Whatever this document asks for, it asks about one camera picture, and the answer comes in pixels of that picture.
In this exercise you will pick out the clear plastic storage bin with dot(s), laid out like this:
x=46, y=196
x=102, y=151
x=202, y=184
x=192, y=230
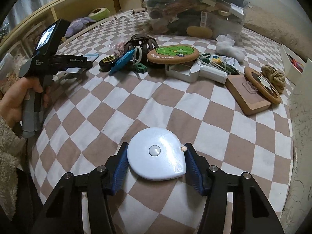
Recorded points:
x=190, y=17

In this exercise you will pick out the person's left hand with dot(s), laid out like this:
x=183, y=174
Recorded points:
x=13, y=100

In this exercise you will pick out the blue snack packet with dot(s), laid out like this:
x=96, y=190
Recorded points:
x=121, y=62

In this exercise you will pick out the small bag of beads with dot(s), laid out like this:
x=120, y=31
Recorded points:
x=119, y=47

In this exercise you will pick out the white plastic cylinder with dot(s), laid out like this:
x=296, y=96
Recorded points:
x=212, y=73

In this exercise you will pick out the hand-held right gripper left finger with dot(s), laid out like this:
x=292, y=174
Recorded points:
x=119, y=173

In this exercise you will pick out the shallow white box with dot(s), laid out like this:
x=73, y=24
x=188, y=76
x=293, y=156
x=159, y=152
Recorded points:
x=286, y=61

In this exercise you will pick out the white crumpled tissue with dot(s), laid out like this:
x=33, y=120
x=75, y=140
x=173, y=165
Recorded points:
x=229, y=48

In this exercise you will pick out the white round tape measure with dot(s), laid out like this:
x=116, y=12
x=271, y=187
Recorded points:
x=156, y=163

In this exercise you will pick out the black hair claw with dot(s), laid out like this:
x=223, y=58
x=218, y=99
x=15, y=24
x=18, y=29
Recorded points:
x=146, y=42

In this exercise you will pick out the large white box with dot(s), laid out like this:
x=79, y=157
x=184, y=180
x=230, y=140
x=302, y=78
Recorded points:
x=299, y=126

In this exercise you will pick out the avocado plush toy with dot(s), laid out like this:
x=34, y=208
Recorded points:
x=100, y=14

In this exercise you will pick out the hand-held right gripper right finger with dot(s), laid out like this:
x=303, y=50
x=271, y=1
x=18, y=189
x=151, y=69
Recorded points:
x=193, y=173

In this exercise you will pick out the purple plush toy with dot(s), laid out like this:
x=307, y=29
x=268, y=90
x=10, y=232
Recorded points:
x=75, y=26

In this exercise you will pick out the clear plastic food container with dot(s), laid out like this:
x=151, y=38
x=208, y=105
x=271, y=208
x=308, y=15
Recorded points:
x=9, y=64

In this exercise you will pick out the black tape roll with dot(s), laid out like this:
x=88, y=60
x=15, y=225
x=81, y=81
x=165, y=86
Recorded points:
x=108, y=63

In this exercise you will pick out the wooden block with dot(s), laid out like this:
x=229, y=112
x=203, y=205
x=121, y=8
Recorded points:
x=243, y=100

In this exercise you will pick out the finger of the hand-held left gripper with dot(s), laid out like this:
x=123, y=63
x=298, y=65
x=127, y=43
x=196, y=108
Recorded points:
x=87, y=64

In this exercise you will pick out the wooden shelf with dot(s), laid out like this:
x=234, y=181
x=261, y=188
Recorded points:
x=73, y=2

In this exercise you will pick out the green plastic clip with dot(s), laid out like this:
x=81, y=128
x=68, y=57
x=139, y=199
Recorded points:
x=139, y=67

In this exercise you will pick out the beige fuzzy blanket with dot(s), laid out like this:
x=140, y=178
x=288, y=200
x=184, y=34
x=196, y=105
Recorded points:
x=280, y=29

